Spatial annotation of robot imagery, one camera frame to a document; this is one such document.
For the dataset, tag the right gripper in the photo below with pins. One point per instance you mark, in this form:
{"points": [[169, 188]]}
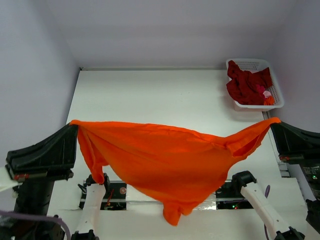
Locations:
{"points": [[301, 156]]}

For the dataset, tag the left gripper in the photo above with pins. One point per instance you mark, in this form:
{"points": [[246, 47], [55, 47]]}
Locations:
{"points": [[53, 153]]}

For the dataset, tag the orange t shirt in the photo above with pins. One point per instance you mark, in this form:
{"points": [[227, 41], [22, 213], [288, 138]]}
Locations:
{"points": [[176, 166]]}

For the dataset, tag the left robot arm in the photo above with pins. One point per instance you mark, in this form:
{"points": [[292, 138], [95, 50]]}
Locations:
{"points": [[29, 219]]}

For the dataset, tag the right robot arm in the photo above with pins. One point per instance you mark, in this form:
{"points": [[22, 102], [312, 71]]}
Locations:
{"points": [[275, 227]]}

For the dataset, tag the small orange garment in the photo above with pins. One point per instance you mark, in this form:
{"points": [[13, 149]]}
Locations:
{"points": [[269, 101]]}

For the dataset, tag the pink garment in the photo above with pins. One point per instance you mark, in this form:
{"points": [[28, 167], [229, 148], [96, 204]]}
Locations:
{"points": [[262, 91]]}

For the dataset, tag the dark red t shirt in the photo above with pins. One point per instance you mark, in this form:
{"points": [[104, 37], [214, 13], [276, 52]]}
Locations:
{"points": [[242, 87]]}

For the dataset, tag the white plastic basket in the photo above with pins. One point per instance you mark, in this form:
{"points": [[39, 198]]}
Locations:
{"points": [[255, 65]]}

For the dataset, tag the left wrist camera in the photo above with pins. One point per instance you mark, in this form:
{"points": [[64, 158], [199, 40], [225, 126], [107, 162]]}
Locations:
{"points": [[5, 180]]}

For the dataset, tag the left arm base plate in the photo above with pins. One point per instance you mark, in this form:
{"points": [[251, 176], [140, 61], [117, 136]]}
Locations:
{"points": [[115, 197]]}

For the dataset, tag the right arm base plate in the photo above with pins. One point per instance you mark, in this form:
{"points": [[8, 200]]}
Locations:
{"points": [[228, 199]]}

